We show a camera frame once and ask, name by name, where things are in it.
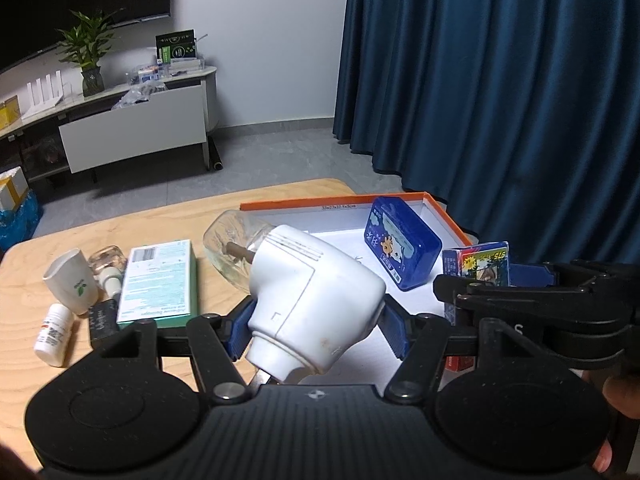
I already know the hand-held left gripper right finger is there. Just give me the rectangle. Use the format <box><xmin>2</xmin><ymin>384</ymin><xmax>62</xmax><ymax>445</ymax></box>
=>
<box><xmin>379</xmin><ymin>294</ymin><xmax>503</xmax><ymax>405</ymax></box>

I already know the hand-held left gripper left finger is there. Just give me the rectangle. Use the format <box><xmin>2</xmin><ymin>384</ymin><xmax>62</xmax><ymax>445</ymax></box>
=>
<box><xmin>99</xmin><ymin>296</ymin><xmax>257</xmax><ymax>405</ymax></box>

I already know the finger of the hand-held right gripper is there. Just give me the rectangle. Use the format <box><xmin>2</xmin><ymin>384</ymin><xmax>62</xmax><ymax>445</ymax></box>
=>
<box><xmin>434</xmin><ymin>272</ymin><xmax>626</xmax><ymax>358</ymax></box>
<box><xmin>510</xmin><ymin>260</ymin><xmax>608</xmax><ymax>288</ymax></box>

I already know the colourful card box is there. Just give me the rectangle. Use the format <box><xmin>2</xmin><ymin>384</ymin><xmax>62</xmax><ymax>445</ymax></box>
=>
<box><xmin>441</xmin><ymin>241</ymin><xmax>512</xmax><ymax>372</ymax></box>

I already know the white plug-in mosquito repellent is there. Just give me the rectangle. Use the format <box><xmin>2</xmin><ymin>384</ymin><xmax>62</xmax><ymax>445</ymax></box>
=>
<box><xmin>202</xmin><ymin>210</ymin><xmax>387</xmax><ymax>386</ymax></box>

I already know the teal medicine box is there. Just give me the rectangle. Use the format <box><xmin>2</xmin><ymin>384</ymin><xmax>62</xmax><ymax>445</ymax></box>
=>
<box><xmin>116</xmin><ymin>239</ymin><xmax>199</xmax><ymax>325</ymax></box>

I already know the orange and white cardboard box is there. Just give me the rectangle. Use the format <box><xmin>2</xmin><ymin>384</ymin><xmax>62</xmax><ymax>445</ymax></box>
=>
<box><xmin>240</xmin><ymin>191</ymin><xmax>473</xmax><ymax>376</ymax></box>

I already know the white pill bottle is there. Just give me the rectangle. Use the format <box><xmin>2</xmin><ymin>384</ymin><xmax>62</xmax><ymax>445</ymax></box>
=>
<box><xmin>33</xmin><ymin>303</ymin><xmax>74</xmax><ymax>367</ymax></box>

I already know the person's right hand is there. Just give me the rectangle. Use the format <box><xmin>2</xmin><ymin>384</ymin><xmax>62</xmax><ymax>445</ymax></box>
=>
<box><xmin>594</xmin><ymin>374</ymin><xmax>640</xmax><ymax>473</ymax></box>

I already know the blue tin box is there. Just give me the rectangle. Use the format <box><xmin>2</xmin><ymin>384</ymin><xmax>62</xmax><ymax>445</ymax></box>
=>
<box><xmin>364</xmin><ymin>196</ymin><xmax>443</xmax><ymax>292</ymax></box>

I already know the small black box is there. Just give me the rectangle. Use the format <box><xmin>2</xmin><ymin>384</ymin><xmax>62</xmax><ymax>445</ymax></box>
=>
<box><xmin>89</xmin><ymin>299</ymin><xmax>121</xmax><ymax>348</ymax></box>

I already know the small clear glass bottle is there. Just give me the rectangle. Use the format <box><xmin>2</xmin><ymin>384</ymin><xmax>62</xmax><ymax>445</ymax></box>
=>
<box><xmin>88</xmin><ymin>245</ymin><xmax>128</xmax><ymax>301</ymax></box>

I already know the blue curtain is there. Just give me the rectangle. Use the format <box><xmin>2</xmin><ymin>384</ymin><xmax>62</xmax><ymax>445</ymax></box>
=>
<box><xmin>332</xmin><ymin>0</ymin><xmax>640</xmax><ymax>281</ymax></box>

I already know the white television cabinet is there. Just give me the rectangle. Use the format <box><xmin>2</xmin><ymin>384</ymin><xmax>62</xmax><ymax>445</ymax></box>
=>
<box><xmin>0</xmin><ymin>65</ymin><xmax>223</xmax><ymax>186</ymax></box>

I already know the blue plastic bag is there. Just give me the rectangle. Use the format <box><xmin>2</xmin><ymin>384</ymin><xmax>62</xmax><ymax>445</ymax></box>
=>
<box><xmin>0</xmin><ymin>190</ymin><xmax>43</xmax><ymax>253</ymax></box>

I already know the clear plastic bag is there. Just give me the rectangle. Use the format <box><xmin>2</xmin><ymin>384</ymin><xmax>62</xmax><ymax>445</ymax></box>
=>
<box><xmin>111</xmin><ymin>82</ymin><xmax>168</xmax><ymax>111</ymax></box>

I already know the clear plastic container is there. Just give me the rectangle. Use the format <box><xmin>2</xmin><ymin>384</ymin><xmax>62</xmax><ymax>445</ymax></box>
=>
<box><xmin>127</xmin><ymin>62</ymin><xmax>166</xmax><ymax>86</ymax></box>

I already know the black and green box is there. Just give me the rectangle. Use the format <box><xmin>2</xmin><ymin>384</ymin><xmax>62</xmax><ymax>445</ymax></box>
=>
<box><xmin>155</xmin><ymin>29</ymin><xmax>198</xmax><ymax>66</ymax></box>

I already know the white router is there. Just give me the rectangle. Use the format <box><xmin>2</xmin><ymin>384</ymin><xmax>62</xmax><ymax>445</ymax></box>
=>
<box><xmin>25</xmin><ymin>71</ymin><xmax>68</xmax><ymax>117</ymax></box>

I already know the yellow box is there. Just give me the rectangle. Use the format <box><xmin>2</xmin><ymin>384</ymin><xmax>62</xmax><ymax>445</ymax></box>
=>
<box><xmin>0</xmin><ymin>95</ymin><xmax>23</xmax><ymax>128</ymax></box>

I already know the potted green plant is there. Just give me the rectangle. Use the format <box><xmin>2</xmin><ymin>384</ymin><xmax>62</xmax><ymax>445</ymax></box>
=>
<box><xmin>55</xmin><ymin>9</ymin><xmax>118</xmax><ymax>98</ymax></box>

